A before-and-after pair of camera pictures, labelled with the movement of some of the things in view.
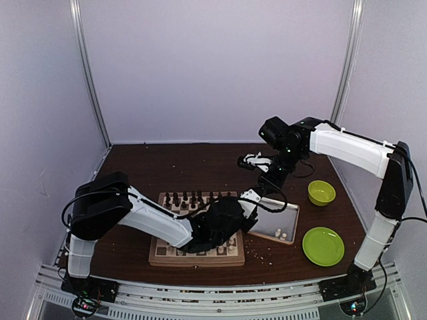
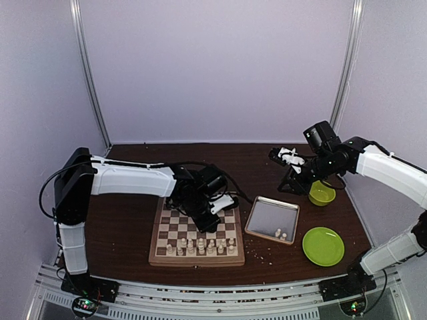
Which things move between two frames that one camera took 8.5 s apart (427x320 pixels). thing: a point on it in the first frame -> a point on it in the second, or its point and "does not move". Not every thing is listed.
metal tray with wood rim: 281,227 does not move
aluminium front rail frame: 155,301 does not move
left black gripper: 252,222 -> 209,226
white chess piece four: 231,249 does not move
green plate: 323,247 does not move
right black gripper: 275,185 -> 300,187
